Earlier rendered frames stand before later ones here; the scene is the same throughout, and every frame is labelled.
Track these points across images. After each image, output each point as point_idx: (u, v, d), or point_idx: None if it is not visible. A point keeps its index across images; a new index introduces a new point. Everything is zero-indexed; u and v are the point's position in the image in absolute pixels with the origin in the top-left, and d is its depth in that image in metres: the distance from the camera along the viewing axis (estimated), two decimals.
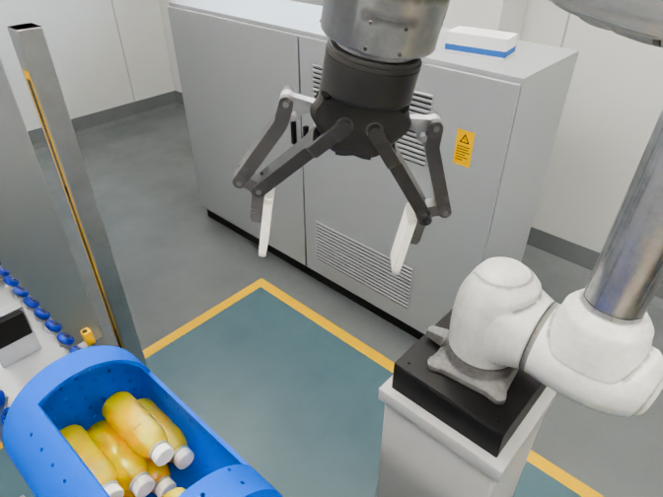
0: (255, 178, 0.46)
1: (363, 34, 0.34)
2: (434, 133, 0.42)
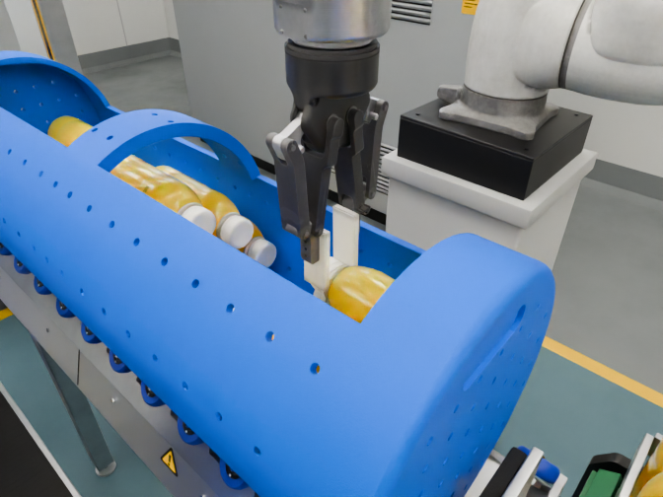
0: (351, 191, 0.51)
1: None
2: (273, 142, 0.41)
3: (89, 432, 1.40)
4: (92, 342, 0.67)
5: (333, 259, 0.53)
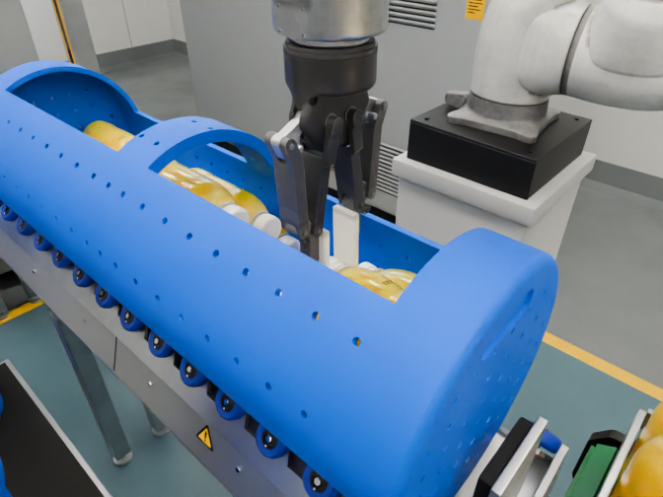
0: (351, 191, 0.51)
1: None
2: (272, 141, 0.41)
3: (109, 422, 1.46)
4: (131, 330, 0.72)
5: (370, 264, 0.58)
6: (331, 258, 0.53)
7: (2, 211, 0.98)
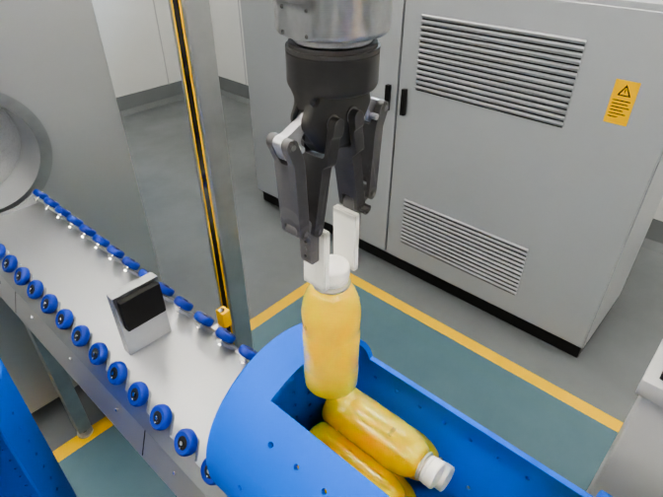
0: (351, 191, 0.51)
1: None
2: (273, 142, 0.41)
3: None
4: None
5: None
6: None
7: (202, 471, 0.81)
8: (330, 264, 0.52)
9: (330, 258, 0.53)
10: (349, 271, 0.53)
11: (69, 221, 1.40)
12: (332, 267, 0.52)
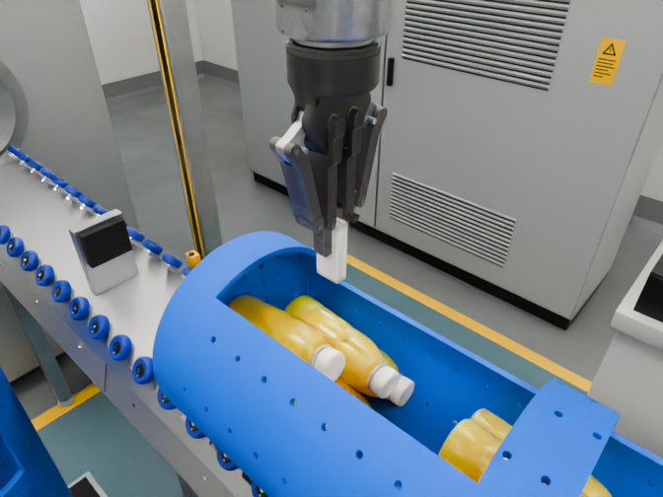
0: (340, 199, 0.50)
1: None
2: (277, 146, 0.41)
3: None
4: None
5: None
6: None
7: (159, 396, 0.79)
8: (334, 367, 0.60)
9: (338, 359, 0.61)
10: (337, 370, 0.62)
11: (42, 174, 1.38)
12: (333, 371, 0.61)
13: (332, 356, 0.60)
